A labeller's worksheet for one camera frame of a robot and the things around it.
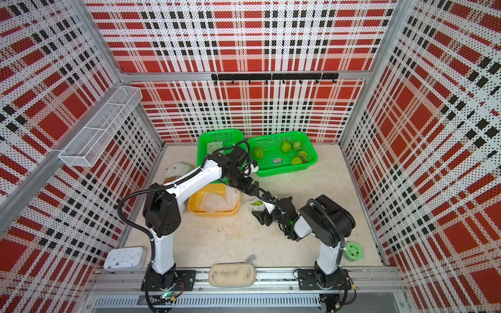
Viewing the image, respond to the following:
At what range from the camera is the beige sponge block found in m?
0.72

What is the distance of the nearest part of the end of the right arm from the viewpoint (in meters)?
0.73

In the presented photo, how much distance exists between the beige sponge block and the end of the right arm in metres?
0.19
